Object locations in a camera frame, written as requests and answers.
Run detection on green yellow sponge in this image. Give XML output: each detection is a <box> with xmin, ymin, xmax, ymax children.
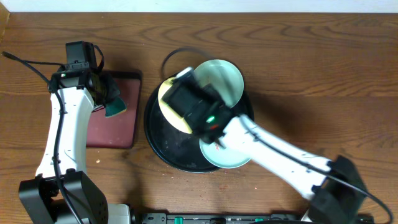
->
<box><xmin>105</xmin><ymin>96</ymin><xmax>127</xmax><ymax>118</ymax></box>

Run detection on yellow plate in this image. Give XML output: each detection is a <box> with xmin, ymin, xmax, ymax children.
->
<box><xmin>157</xmin><ymin>77</ymin><xmax>192</xmax><ymax>134</ymax></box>

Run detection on light blue plate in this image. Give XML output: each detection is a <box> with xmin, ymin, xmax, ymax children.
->
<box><xmin>199</xmin><ymin>139</ymin><xmax>251</xmax><ymax>169</ymax></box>

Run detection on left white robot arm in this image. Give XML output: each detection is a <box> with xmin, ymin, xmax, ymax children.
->
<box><xmin>19</xmin><ymin>72</ymin><xmax>132</xmax><ymax>223</ymax></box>

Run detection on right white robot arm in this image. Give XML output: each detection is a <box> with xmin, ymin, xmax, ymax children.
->
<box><xmin>182</xmin><ymin>87</ymin><xmax>368</xmax><ymax>223</ymax></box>

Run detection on dark red rectangular tray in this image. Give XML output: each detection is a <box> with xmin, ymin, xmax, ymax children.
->
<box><xmin>86</xmin><ymin>70</ymin><xmax>142</xmax><ymax>149</ymax></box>

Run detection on pale green plate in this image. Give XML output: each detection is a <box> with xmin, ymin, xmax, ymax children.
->
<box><xmin>194</xmin><ymin>59</ymin><xmax>244</xmax><ymax>108</ymax></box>

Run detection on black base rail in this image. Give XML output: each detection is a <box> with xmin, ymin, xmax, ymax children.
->
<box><xmin>141</xmin><ymin>212</ymin><xmax>375</xmax><ymax>224</ymax></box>

